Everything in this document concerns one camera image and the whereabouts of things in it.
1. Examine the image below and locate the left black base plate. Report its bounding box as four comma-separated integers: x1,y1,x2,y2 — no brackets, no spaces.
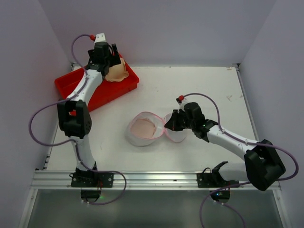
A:
70,169,114,188

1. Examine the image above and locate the beige bra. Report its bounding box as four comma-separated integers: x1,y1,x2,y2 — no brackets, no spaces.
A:
105,58,129,82

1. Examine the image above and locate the red plastic tray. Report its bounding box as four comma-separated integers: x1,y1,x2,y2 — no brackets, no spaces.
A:
54,63,140,112

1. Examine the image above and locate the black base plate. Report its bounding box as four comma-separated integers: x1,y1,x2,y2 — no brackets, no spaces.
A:
70,169,114,188
196,172,239,188

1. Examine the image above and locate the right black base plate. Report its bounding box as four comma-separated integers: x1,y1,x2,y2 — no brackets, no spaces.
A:
196,172,239,188

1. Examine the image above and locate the white mesh laundry bag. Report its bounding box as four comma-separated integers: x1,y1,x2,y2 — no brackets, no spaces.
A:
125,112,187,147

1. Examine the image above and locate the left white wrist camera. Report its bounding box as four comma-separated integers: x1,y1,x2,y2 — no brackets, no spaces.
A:
94,33,106,43

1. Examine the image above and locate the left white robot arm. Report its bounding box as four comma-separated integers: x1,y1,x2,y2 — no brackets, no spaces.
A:
57,41,121,178

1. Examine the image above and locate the aluminium front rail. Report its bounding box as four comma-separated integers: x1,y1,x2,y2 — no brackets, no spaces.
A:
29,169,281,191

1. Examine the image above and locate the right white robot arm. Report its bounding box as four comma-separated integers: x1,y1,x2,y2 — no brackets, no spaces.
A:
164,102,285,191

